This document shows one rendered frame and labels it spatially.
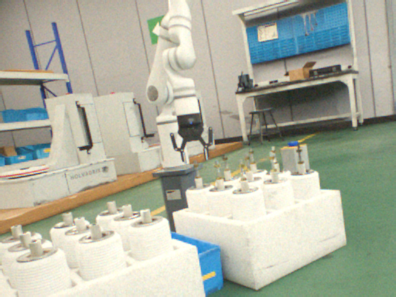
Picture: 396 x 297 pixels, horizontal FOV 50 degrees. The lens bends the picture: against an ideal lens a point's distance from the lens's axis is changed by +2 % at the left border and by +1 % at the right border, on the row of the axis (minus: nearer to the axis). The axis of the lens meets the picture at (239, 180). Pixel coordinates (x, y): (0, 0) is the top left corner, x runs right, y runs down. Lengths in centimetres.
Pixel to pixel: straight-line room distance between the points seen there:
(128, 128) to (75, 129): 55
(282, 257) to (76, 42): 770
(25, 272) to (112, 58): 728
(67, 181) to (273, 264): 225
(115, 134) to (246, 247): 295
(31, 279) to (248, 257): 51
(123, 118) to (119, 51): 420
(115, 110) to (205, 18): 355
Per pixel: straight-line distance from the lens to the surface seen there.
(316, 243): 128
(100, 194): 331
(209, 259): 115
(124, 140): 388
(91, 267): 95
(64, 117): 349
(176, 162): 156
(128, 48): 786
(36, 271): 91
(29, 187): 300
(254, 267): 112
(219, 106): 697
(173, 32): 137
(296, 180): 129
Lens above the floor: 47
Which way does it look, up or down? 9 degrees down
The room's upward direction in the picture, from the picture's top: 9 degrees counter-clockwise
